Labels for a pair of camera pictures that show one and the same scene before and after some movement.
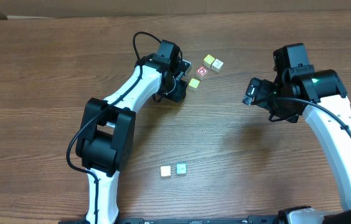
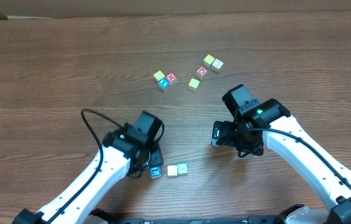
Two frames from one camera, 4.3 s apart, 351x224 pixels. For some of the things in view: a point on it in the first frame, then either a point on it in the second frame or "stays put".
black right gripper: [263, 94] → [221, 135]
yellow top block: [208, 60] stays put
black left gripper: [178, 91] → [155, 158]
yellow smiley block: [193, 84] stays put
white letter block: [217, 65] stays put
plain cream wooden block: [165, 171] → [172, 171]
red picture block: [201, 72] stays put
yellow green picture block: [181, 168] stays put
